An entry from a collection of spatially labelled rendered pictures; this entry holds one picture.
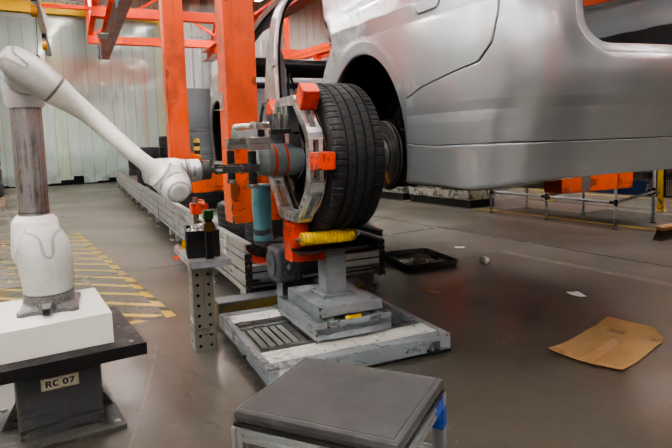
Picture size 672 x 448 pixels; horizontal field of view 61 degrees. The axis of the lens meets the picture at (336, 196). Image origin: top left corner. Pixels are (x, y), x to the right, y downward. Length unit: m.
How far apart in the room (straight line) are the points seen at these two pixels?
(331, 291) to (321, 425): 1.40
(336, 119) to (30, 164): 1.12
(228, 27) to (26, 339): 1.71
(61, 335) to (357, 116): 1.32
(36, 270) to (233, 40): 1.49
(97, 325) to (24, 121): 0.74
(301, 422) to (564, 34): 1.37
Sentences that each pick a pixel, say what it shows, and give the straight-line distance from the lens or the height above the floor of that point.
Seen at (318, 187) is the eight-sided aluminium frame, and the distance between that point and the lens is 2.29.
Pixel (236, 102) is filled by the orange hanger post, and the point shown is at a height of 1.13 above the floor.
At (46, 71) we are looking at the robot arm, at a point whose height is 1.18.
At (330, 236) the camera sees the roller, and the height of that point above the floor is 0.52.
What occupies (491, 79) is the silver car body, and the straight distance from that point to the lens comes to 1.95.
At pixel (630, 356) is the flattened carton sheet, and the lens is 2.73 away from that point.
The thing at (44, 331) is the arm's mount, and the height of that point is 0.38.
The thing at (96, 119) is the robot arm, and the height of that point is 1.02.
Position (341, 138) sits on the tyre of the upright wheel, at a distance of 2.28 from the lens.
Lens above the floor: 0.94
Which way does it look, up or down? 6 degrees down
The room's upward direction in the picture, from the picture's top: 2 degrees counter-clockwise
